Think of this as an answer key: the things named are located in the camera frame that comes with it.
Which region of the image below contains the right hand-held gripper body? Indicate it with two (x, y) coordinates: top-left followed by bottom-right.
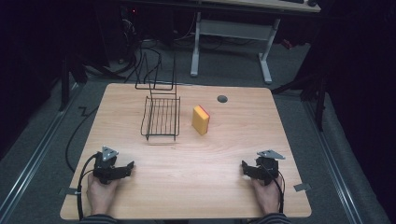
(255, 149), (287, 187)

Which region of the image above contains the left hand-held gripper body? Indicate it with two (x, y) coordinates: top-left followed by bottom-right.
(92, 146), (121, 186)

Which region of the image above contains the black wire rack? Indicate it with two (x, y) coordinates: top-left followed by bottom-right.
(134, 51), (182, 143)

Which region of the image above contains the yellow sponge with red side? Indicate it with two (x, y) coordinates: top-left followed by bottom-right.
(191, 105), (211, 136)

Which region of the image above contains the person's right hand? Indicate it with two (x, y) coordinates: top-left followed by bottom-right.
(249, 176), (285, 216)

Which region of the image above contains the person's left hand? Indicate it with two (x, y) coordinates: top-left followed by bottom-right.
(86, 172), (121, 217)

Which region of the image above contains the grey tape piece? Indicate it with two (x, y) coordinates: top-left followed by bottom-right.
(292, 182), (313, 193)
(58, 187), (83, 197)

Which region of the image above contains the black metal stand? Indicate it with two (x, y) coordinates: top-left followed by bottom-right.
(58, 55), (89, 113)
(270, 70), (329, 133)

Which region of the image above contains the white-framed background desk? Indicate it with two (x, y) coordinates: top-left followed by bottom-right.
(120, 0), (322, 85)

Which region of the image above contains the black computer tower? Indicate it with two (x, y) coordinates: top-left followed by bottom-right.
(118, 4), (144, 63)

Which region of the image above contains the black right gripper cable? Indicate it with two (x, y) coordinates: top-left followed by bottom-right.
(261, 163), (286, 216)

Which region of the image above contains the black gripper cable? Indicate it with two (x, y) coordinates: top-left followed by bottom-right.
(261, 163), (286, 216)
(76, 152), (99, 221)

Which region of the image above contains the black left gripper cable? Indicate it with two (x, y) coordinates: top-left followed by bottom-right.
(76, 152), (99, 221)

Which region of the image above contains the black cable on floor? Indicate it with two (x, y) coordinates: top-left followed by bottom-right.
(64, 105), (100, 175)

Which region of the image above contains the metal floor rail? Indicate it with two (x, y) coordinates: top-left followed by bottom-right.
(0, 83), (86, 220)
(303, 99), (364, 224)

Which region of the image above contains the bundle of black floor cables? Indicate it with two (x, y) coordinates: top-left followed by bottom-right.
(116, 36), (163, 85)

